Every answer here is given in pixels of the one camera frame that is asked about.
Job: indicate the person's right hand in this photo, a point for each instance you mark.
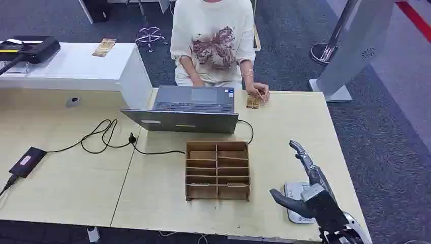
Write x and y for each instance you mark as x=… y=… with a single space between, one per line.
x=198 y=83

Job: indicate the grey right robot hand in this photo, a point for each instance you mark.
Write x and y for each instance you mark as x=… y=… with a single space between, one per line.
x=323 y=205

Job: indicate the person's left hand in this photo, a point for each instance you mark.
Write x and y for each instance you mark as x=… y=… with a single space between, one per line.
x=257 y=88

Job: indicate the card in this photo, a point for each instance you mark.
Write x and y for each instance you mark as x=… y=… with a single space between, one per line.
x=260 y=94
x=198 y=184

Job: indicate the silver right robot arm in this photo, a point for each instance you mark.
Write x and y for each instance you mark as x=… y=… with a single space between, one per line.
x=352 y=232

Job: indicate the white flat desk device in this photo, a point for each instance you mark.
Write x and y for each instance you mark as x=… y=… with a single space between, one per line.
x=293 y=190

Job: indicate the grey open laptop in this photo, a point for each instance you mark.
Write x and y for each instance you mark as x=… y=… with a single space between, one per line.
x=188 y=121

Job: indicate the person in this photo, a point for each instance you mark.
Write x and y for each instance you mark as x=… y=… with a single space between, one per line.
x=212 y=40

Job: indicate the chrome chair star base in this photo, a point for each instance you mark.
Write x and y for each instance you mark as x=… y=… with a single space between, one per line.
x=149 y=36

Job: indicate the wooden card box with compartments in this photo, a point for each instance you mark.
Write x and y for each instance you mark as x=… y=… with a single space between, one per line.
x=217 y=171

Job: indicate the card in wooden box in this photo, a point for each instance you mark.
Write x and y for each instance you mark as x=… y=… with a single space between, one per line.
x=198 y=184

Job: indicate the white standing kiosk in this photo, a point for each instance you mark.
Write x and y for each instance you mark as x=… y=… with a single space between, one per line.
x=353 y=54

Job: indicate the white counter cabinet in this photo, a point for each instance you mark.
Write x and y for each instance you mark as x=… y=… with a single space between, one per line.
x=84 y=67

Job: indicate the black bin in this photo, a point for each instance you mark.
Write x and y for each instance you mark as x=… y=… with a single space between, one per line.
x=97 y=10

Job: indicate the white plug under desk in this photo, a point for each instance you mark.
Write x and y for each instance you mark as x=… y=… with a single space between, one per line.
x=93 y=234

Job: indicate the black laptop power adapter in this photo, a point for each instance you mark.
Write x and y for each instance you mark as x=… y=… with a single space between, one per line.
x=27 y=161

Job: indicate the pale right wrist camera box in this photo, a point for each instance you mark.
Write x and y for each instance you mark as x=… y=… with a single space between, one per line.
x=311 y=192

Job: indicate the chrome stanchion post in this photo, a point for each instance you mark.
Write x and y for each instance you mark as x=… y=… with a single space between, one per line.
x=331 y=40

